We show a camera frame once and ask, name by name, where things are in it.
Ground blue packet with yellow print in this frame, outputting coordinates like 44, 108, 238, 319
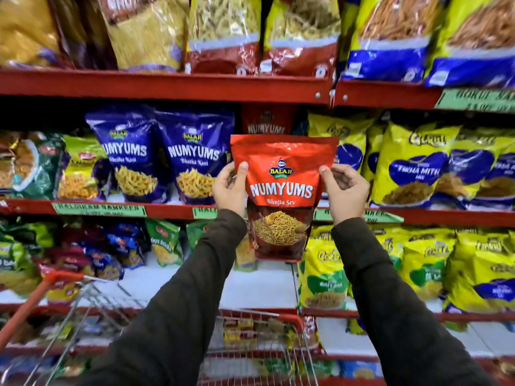
339, 359, 384, 379

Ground clear packet with purple trim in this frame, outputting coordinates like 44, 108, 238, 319
98, 0, 190, 73
0, 0, 62, 69

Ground red metal shelf board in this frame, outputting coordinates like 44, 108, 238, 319
332, 79, 515, 113
0, 198, 515, 229
0, 69, 333, 106

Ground yellow packet with blue label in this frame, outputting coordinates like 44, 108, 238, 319
469, 136, 515, 211
431, 132, 508, 210
370, 124, 462, 209
308, 112, 377, 173
361, 124, 388, 185

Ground person's right hand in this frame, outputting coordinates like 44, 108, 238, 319
319, 164, 371, 226

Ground yellow packet with green label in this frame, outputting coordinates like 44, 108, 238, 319
399, 229, 458, 303
371, 225, 412, 274
297, 225, 351, 311

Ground person's left forearm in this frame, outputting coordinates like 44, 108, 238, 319
80, 209, 248, 386

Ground small yellow snack packet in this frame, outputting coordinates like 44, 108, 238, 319
234, 233, 258, 273

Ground snack packets in cart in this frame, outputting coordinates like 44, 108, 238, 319
222, 317, 323, 355

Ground person's right forearm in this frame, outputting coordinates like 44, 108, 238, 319
331, 217, 500, 386

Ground clear packet with blue base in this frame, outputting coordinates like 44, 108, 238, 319
341, 0, 448, 83
424, 0, 515, 89

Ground pile of mixed small packets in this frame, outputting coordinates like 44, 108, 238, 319
0, 218, 150, 304

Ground wire shopping cart red handle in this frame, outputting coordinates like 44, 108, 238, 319
0, 270, 323, 386

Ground yellow-green snack packet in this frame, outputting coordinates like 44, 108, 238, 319
56, 134, 114, 202

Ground dark brown snack packet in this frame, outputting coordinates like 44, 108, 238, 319
47, 0, 118, 71

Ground clear packet with red base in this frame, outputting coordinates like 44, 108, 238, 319
184, 0, 263, 75
260, 0, 343, 79

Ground red noodle snack pouch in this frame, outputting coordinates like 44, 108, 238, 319
230, 134, 339, 262

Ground blue snack pouch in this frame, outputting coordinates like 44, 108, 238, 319
155, 110, 236, 206
85, 108, 170, 204

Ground small green snack packet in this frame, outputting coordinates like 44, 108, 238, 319
185, 220, 215, 252
145, 218, 184, 267

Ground person's left hand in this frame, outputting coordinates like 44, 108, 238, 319
212, 161, 250, 218

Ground large yellow packet blue label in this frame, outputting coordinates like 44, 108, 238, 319
443, 230, 515, 315

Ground orange snack packet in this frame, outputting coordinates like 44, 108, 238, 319
0, 130, 21, 194

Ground red pouch with white print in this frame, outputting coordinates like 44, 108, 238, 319
241, 103, 298, 135

